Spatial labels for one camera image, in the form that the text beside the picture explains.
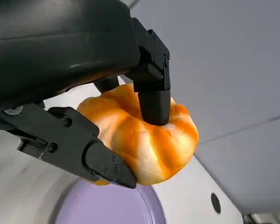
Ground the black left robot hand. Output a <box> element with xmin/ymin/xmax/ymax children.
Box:
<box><xmin>0</xmin><ymin>0</ymin><xmax>172</xmax><ymax>189</ymax></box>

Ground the orange and white bread roll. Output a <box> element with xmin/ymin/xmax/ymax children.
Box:
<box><xmin>77</xmin><ymin>83</ymin><xmax>199</xmax><ymax>187</ymax></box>

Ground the lilac plate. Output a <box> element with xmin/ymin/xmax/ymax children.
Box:
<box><xmin>55</xmin><ymin>178</ymin><xmax>166</xmax><ymax>224</ymax></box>

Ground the black table cable grommet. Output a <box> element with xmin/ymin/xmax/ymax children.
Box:
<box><xmin>211</xmin><ymin>193</ymin><xmax>222</xmax><ymax>214</ymax></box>

